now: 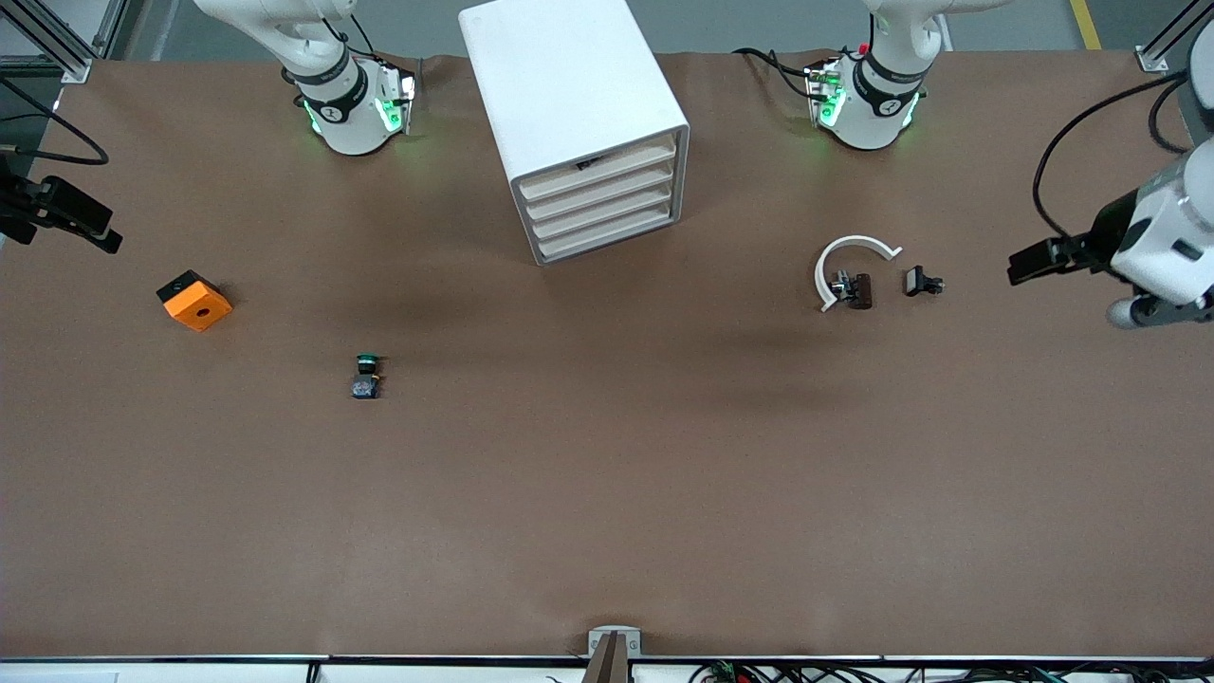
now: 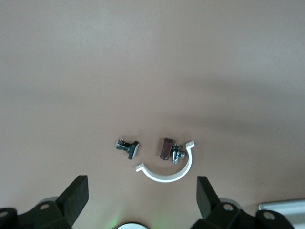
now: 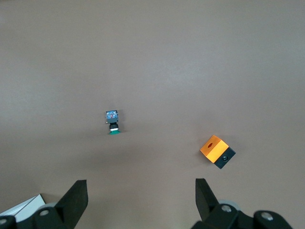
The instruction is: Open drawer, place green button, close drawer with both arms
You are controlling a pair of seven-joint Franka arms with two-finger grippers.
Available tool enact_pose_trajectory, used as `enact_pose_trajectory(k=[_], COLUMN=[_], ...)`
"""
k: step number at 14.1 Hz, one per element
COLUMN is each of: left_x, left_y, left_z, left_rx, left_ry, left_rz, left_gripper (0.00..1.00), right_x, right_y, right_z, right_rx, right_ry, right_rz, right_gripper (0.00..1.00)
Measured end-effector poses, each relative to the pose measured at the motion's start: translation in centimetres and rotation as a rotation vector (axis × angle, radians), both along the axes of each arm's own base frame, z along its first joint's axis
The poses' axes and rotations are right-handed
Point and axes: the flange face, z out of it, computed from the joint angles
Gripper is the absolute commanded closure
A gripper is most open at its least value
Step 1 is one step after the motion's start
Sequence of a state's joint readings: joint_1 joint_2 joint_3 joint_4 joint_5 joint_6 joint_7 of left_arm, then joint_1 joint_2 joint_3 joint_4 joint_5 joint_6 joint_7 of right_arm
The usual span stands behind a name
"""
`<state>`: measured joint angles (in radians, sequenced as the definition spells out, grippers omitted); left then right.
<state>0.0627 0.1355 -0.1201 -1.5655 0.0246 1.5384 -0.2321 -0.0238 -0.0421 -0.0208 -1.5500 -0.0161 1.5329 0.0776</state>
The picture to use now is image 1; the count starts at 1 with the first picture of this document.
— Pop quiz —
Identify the orange and black block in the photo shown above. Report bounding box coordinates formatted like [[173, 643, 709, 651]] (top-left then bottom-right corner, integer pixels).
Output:
[[156, 269, 233, 333]]

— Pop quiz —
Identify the small brown black component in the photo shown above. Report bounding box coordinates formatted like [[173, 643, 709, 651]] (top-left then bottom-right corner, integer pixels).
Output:
[[830, 271, 874, 311]]

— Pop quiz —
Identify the brown table cover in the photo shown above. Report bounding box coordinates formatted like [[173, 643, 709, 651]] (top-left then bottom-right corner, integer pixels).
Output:
[[0, 49, 1214, 662]]

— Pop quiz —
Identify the aluminium frame post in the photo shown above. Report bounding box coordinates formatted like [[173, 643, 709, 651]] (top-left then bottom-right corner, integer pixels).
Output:
[[0, 0, 129, 84], [1136, 0, 1214, 74]]

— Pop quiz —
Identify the white curved plastic ring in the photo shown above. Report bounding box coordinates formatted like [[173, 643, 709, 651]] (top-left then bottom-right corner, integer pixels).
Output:
[[814, 234, 903, 314]]

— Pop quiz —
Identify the black base cable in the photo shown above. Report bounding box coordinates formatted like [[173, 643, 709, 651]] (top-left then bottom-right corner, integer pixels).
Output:
[[732, 46, 826, 101]]

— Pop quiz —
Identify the black cable bundle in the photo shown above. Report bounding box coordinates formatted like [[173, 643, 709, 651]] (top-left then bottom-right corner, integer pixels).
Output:
[[692, 661, 1214, 683]]

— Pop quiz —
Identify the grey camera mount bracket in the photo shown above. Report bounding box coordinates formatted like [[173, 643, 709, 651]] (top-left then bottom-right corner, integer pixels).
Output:
[[586, 626, 643, 683]]

